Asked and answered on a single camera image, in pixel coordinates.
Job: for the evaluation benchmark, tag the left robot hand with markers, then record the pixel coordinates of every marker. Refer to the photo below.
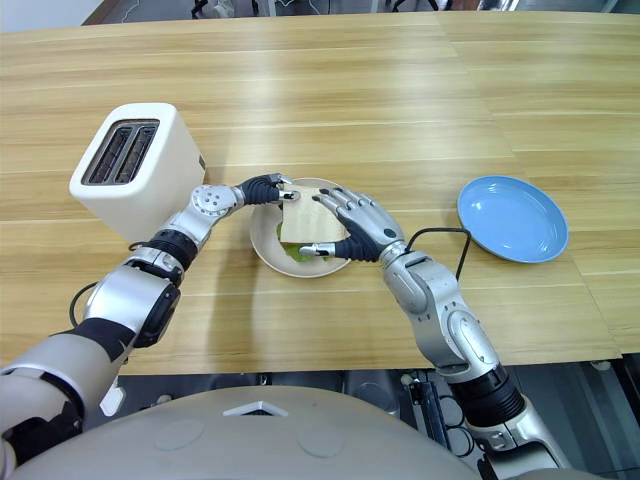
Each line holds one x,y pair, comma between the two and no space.
257,190

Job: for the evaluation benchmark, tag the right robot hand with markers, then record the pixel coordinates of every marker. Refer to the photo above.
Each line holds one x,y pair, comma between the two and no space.
367,225

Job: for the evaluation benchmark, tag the bread slice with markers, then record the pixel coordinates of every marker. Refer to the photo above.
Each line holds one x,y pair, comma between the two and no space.
310,217

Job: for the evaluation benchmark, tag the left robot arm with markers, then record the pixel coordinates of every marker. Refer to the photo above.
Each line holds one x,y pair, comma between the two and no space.
125,295

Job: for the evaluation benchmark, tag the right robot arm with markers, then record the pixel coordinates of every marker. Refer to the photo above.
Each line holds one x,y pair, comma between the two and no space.
450,325

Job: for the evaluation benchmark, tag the green lettuce leaf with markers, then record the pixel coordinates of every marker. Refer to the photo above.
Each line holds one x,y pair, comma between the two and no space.
305,254

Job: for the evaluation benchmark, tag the cream plate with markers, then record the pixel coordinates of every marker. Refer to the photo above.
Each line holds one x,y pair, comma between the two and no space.
280,255

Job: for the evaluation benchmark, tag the cream toaster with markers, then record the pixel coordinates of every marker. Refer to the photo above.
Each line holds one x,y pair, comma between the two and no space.
145,165

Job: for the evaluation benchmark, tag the blue plate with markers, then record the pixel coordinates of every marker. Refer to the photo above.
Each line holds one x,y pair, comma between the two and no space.
512,220

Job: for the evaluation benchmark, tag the robot body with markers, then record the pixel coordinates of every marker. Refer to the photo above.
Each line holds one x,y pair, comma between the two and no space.
250,435

